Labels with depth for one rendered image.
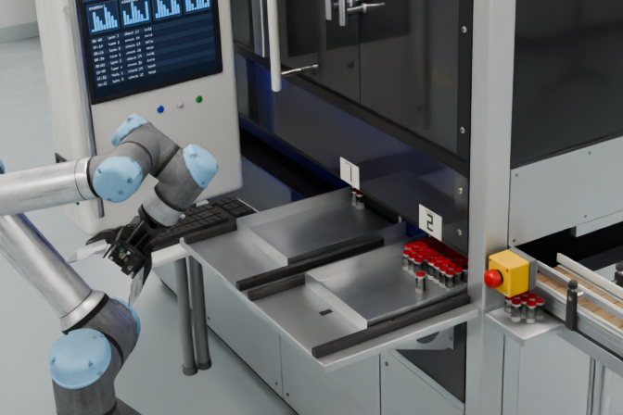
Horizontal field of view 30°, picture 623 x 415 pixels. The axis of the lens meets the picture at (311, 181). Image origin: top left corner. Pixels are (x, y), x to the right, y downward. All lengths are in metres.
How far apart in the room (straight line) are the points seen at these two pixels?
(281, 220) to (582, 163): 0.82
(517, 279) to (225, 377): 1.71
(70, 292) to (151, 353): 1.81
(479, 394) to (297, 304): 0.46
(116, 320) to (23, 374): 1.79
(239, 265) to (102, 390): 0.64
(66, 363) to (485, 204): 0.91
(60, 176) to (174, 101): 1.11
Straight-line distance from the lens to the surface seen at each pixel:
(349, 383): 3.25
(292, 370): 3.56
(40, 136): 6.16
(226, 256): 2.84
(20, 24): 7.84
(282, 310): 2.60
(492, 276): 2.46
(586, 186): 2.65
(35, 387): 4.07
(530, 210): 2.56
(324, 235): 2.91
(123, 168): 2.02
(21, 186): 2.13
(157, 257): 3.03
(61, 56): 3.01
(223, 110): 3.25
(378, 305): 2.60
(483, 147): 2.42
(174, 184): 2.16
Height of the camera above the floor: 2.20
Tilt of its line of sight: 24 degrees down
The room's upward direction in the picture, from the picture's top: 2 degrees counter-clockwise
